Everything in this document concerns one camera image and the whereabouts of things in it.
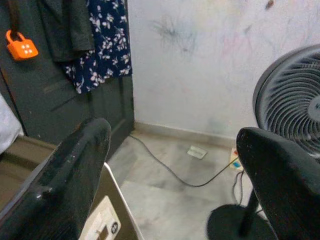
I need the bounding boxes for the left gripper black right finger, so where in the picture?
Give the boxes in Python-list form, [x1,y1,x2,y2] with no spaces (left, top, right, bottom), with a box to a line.
[236,126,320,240]

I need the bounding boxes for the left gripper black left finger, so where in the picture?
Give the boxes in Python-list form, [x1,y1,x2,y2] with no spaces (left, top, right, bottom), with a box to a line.
[0,117,112,240]

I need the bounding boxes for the beige appliance with label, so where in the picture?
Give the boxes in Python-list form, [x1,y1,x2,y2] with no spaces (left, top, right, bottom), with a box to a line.
[0,136,146,240]

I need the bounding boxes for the white power strip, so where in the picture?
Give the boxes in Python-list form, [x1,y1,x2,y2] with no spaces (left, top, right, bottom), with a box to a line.
[229,147,245,171]

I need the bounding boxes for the white cloth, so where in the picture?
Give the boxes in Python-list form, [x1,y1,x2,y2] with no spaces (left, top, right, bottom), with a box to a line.
[0,93,25,154]

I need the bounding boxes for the dark door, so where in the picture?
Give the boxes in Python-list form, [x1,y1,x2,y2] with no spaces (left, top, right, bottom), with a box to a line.
[0,0,136,156]

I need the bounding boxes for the small white packet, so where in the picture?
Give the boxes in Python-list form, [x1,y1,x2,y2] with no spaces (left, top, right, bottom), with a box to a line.
[186,146,208,160]

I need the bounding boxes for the orange padlock toy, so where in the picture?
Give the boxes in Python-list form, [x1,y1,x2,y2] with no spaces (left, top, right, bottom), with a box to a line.
[5,29,40,62]

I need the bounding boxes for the dark grey garment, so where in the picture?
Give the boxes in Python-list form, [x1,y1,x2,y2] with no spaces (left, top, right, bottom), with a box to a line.
[36,0,96,63]

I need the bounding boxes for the navy floral garment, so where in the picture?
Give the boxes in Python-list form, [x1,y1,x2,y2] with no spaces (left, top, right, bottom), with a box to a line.
[63,0,133,95]

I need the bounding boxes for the thin black fan cable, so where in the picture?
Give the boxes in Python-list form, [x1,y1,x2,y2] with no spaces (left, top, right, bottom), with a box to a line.
[232,169,248,206]

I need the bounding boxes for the black pedestal fan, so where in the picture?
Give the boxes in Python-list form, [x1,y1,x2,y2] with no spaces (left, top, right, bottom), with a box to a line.
[206,44,320,240]

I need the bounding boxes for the black floor cable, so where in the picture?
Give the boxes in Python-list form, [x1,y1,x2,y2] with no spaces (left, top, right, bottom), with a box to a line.
[128,134,240,188]

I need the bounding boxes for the dark strap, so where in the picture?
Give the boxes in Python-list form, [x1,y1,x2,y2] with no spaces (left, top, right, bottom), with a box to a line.
[6,0,21,42]

